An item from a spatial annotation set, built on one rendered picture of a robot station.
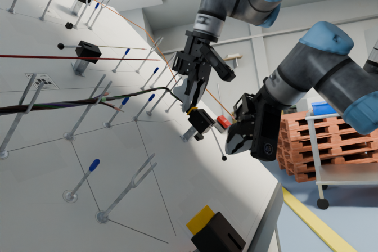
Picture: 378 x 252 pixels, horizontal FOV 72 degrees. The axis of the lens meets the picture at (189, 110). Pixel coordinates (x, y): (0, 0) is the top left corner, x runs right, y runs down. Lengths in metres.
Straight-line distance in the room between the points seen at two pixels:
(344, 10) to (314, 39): 8.43
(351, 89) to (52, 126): 0.50
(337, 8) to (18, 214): 8.73
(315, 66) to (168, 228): 0.37
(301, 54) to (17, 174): 0.48
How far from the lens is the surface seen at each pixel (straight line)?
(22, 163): 0.45
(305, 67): 0.50
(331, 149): 3.73
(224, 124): 0.93
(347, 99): 0.48
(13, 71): 0.60
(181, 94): 0.70
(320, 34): 0.49
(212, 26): 0.68
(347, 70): 0.49
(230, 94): 7.44
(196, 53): 0.71
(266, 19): 0.71
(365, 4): 9.27
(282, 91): 0.52
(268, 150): 0.53
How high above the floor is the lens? 1.19
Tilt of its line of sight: 1 degrees down
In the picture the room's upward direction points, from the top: 10 degrees counter-clockwise
